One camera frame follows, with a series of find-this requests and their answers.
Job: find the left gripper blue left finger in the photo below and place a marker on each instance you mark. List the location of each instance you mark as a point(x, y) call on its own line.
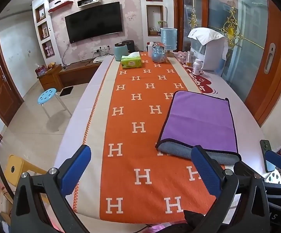
point(28, 212)

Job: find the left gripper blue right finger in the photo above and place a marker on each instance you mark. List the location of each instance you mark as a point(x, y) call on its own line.
point(223, 185)

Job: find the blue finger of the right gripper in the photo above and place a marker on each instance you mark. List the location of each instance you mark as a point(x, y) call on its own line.
point(273, 158)

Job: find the purple grey microfibre towel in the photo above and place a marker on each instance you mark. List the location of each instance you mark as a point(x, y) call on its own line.
point(196, 119)

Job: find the green smartphone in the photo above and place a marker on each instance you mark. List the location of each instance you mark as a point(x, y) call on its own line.
point(266, 148)

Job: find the red white printed tablecloth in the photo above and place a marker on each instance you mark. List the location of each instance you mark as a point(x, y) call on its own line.
point(248, 132)

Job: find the yellow plastic stool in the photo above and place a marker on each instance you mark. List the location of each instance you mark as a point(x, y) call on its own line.
point(16, 166)

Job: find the orange H-pattern table runner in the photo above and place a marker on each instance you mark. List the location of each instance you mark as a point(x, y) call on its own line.
point(128, 180)

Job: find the blue plastic stool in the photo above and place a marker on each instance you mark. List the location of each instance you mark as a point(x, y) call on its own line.
point(46, 96)

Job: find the wooden tv cabinet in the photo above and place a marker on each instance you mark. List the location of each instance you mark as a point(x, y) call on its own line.
point(74, 74)

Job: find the white pill bottle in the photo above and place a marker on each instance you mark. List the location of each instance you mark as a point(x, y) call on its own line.
point(197, 67)

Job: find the red gift box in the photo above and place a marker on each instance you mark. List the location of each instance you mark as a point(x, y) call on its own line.
point(41, 70)

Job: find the white water dispenser appliance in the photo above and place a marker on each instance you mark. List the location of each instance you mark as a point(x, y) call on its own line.
point(212, 54)

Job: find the clear glass jar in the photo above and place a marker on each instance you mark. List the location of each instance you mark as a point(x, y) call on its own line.
point(190, 57)

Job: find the pink pig figurine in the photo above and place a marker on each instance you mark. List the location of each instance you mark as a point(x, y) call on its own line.
point(182, 57)

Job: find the white folded cloth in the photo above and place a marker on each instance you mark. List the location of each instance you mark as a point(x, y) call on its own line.
point(204, 35)

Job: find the white router box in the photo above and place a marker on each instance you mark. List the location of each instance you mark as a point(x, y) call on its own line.
point(100, 59)

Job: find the blue castle snow globe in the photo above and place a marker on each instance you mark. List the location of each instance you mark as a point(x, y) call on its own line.
point(158, 52)

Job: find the light blue table lamp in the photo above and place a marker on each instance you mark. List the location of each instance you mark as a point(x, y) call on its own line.
point(169, 40)

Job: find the green tissue box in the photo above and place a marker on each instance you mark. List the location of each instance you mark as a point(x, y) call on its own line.
point(132, 60)

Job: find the white plastic bottle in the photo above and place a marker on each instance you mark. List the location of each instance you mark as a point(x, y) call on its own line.
point(149, 48)

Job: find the teal electric kettle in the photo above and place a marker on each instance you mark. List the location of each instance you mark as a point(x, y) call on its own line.
point(120, 49)

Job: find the black small appliance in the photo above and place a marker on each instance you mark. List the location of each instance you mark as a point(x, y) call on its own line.
point(130, 45)

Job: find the orange sliding door frame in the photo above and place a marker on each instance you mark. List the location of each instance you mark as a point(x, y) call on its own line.
point(266, 88)

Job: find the black wall television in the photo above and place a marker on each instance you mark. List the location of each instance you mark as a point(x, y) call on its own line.
point(95, 21)

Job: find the red wall shelf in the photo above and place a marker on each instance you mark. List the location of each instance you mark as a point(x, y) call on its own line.
point(61, 5)

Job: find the white wall shelf box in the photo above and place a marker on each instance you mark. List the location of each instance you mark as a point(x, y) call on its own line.
point(82, 3)

